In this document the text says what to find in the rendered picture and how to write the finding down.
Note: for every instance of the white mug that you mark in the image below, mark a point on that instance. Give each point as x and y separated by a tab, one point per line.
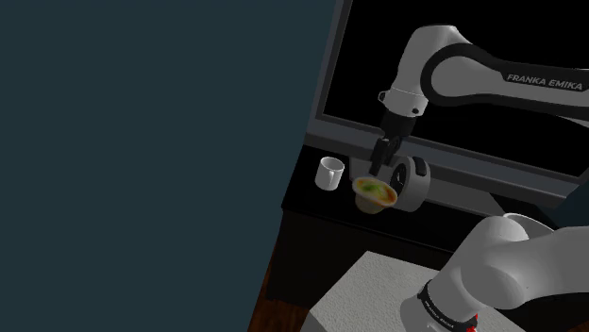
327	174

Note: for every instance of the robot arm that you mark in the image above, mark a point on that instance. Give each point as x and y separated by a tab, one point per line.
501	262

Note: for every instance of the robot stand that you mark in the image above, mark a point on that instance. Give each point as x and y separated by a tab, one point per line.
368	294

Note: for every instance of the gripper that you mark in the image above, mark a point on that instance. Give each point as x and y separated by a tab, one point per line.
396	124

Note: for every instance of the bowl of noodle soup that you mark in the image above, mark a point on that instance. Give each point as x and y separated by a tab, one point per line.
373	193

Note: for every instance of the grey round device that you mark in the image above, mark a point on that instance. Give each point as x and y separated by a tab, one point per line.
414	188

